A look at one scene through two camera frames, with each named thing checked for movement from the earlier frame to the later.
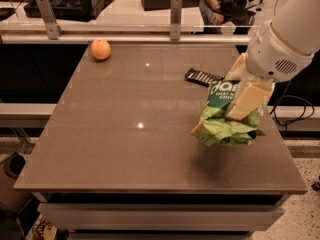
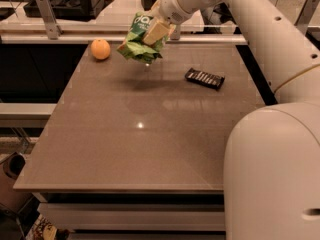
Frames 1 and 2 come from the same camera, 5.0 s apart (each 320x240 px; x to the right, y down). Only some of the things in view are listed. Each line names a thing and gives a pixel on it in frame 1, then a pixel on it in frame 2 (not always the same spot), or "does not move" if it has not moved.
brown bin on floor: (11, 169) does not move
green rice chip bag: (215, 128) to (134, 47)
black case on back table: (72, 6) does not move
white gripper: (274, 55) to (169, 10)
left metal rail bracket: (54, 31) does not move
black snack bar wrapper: (202, 77) does not move
